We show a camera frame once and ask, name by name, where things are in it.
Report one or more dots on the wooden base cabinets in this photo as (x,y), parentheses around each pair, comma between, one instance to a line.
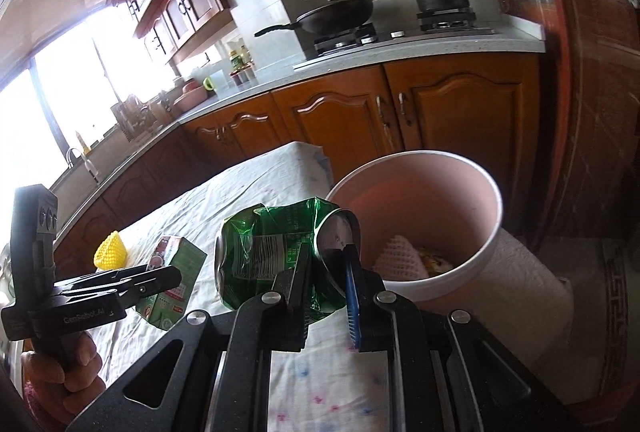
(450,112)

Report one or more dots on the white floral tablecloth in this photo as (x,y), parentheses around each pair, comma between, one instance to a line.
(310,387)

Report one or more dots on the white textured paper roll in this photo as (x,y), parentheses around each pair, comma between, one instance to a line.
(525,297)

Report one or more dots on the pink plastic bin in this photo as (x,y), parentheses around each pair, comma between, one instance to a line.
(400,192)

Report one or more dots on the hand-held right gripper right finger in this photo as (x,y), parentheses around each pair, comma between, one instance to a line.
(351,299)

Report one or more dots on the black gas stove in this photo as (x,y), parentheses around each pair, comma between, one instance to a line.
(400,35)

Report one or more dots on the kitchen window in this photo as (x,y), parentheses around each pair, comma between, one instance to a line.
(60,87)

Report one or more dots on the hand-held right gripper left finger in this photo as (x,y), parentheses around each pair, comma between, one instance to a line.
(292,297)

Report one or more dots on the yellow dish soap bottle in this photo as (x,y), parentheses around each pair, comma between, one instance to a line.
(82,143)

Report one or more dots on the yellow foam fruit net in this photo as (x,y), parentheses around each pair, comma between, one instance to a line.
(111,254)

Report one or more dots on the steel sink faucet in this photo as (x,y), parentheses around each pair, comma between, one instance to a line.
(80,162)

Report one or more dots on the grey stone kitchen countertop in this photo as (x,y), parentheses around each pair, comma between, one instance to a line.
(350,62)

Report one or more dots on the crushed green can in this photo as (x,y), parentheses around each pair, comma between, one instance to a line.
(260,242)

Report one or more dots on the seasoning jar set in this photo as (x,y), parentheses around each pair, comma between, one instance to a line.
(242,76)

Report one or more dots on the person's left hand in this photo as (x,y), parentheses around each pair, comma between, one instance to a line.
(55,387)

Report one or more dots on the white plastic container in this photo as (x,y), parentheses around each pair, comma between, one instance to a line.
(200,75)

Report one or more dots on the pink basin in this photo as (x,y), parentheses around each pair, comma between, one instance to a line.
(190,97)

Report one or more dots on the green label bottle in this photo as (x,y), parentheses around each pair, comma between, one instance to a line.
(234,60)

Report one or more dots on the red-brown wooden glass door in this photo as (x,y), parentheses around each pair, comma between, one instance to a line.
(585,62)

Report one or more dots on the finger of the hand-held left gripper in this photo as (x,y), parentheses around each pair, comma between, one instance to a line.
(130,278)
(142,299)

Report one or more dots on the black wok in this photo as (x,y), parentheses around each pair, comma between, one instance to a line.
(340,12)

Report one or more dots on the yellow oil bottle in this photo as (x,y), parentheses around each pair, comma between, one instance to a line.
(245,56)

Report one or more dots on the green cup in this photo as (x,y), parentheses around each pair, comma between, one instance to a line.
(208,84)

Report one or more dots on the utensil rack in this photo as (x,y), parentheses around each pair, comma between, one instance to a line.
(137,117)

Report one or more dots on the green drink carton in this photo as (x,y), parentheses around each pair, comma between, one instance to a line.
(177,262)

